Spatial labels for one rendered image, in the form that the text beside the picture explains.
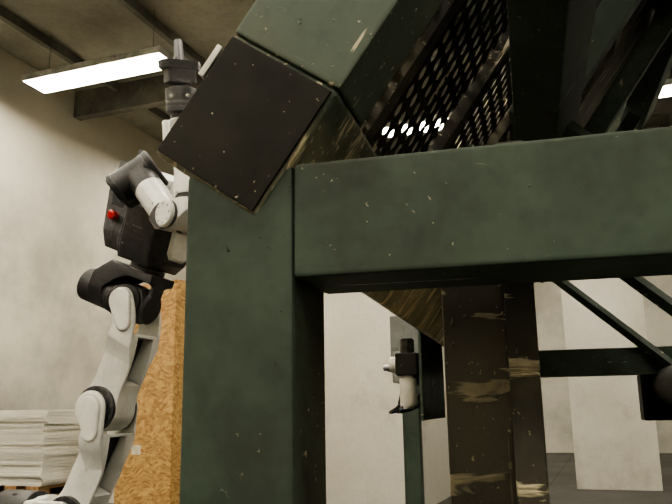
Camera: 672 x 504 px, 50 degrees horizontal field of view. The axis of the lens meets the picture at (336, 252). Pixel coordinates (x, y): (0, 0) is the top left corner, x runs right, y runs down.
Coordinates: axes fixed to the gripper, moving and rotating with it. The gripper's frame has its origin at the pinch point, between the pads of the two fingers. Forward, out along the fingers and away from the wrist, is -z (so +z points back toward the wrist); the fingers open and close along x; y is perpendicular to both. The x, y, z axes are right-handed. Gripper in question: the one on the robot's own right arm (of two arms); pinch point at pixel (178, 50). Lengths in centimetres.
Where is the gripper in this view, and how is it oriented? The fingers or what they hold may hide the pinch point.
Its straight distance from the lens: 222.0
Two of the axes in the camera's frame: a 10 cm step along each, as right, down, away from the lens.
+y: 6.0, 0.3, -8.0
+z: 0.4, 10.0, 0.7
